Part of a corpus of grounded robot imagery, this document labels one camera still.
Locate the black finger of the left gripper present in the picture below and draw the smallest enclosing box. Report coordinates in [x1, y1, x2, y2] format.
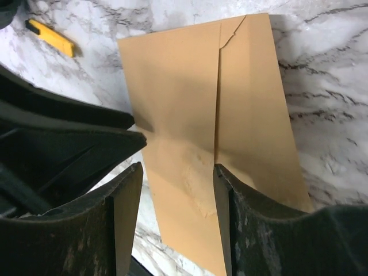
[1, 66, 135, 129]
[1, 117, 147, 218]

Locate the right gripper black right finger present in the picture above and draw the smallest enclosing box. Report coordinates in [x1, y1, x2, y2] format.
[213, 164, 367, 275]

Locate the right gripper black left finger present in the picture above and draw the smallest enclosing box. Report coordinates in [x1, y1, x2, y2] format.
[1, 162, 143, 275]

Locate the brown kraft envelope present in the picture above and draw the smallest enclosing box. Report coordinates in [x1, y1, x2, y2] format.
[118, 13, 313, 275]

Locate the yellow utility knife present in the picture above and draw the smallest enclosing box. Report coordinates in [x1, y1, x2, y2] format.
[25, 19, 75, 58]

